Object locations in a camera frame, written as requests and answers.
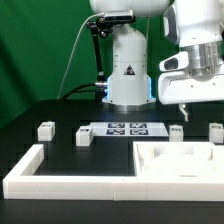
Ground white cable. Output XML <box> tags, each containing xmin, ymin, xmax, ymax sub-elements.
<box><xmin>56</xmin><ymin>12</ymin><xmax>106</xmax><ymax>100</ymax></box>

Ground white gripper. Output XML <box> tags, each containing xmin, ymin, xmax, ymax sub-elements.
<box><xmin>158</xmin><ymin>51</ymin><xmax>224</xmax><ymax>122</ymax></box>

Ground grey camera on mount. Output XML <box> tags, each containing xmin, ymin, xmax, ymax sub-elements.
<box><xmin>104</xmin><ymin>10</ymin><xmax>133</xmax><ymax>21</ymax></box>

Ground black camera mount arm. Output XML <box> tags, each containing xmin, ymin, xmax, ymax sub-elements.
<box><xmin>86</xmin><ymin>16</ymin><xmax>137</xmax><ymax>88</ymax></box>

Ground white U-shaped fence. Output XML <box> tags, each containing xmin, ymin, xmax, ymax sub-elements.
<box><xmin>3</xmin><ymin>144</ymin><xmax>224</xmax><ymax>201</ymax></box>

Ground white square tabletop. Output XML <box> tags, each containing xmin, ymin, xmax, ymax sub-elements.
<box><xmin>133</xmin><ymin>142</ymin><xmax>224</xmax><ymax>183</ymax></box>

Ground black cables at base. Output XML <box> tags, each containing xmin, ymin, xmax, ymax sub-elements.
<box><xmin>59</xmin><ymin>83</ymin><xmax>108</xmax><ymax>102</ymax></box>

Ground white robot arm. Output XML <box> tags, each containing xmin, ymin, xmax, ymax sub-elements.
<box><xmin>90</xmin><ymin>0</ymin><xmax>224</xmax><ymax>111</ymax></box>

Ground fiducial marker sheet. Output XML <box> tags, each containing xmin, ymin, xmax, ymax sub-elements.
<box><xmin>90</xmin><ymin>122</ymin><xmax>168</xmax><ymax>137</ymax></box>

